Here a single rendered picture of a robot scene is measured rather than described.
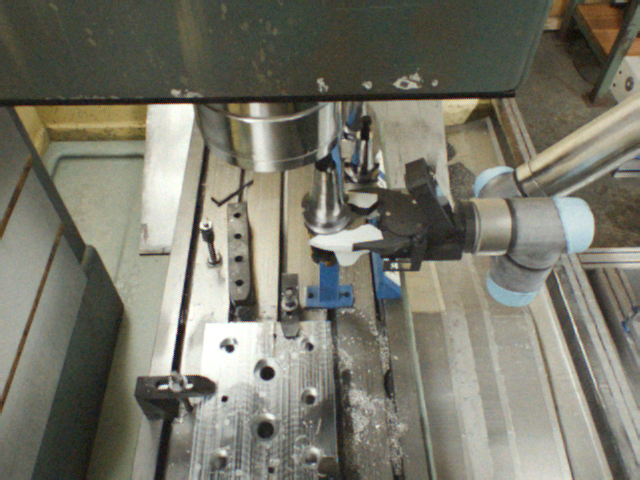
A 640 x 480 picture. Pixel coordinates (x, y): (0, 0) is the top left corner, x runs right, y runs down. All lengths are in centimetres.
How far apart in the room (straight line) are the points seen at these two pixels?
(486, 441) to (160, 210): 104
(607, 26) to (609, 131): 270
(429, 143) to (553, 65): 195
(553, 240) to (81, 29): 59
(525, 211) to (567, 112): 254
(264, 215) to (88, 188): 79
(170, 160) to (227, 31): 134
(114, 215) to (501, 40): 155
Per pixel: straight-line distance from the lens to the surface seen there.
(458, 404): 128
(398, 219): 73
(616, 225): 280
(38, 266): 110
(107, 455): 142
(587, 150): 89
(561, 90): 344
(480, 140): 194
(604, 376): 135
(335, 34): 42
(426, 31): 43
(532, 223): 77
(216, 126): 55
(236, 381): 101
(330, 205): 69
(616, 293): 225
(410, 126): 176
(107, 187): 195
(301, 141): 54
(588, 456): 141
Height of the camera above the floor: 190
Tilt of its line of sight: 51 degrees down
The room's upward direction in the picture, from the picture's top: straight up
